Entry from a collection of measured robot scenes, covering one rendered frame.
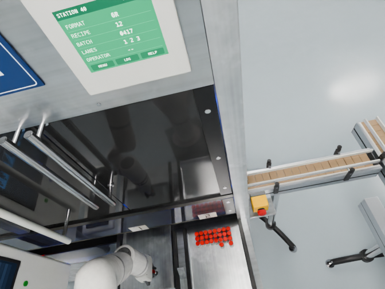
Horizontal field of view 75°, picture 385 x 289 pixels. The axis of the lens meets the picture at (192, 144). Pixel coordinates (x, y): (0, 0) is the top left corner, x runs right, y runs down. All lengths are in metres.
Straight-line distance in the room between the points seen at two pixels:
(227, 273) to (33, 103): 1.05
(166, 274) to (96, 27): 1.14
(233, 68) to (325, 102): 2.54
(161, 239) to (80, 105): 0.95
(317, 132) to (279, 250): 1.21
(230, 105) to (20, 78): 0.44
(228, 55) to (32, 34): 0.34
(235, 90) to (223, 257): 0.91
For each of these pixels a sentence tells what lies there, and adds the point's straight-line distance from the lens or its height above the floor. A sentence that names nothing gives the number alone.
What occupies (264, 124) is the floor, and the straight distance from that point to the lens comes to 2.78.
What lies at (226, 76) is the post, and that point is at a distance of 0.55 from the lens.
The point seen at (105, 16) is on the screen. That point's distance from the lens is 0.46.
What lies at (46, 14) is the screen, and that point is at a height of 2.02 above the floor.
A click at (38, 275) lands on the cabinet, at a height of 1.04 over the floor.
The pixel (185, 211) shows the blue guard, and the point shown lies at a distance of 1.15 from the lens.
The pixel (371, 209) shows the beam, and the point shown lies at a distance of 1.87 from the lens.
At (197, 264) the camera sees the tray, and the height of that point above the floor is 0.88.
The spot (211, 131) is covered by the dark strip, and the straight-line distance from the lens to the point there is 0.68.
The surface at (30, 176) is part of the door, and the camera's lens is 0.92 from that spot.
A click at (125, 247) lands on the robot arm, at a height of 1.29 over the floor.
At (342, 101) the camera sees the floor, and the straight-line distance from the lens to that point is 3.09.
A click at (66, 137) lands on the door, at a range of 0.72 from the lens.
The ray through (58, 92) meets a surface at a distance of 0.59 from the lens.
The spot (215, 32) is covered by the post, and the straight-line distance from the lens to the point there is 0.49.
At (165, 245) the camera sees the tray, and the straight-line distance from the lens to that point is 1.39.
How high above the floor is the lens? 2.17
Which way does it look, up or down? 54 degrees down
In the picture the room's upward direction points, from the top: 20 degrees counter-clockwise
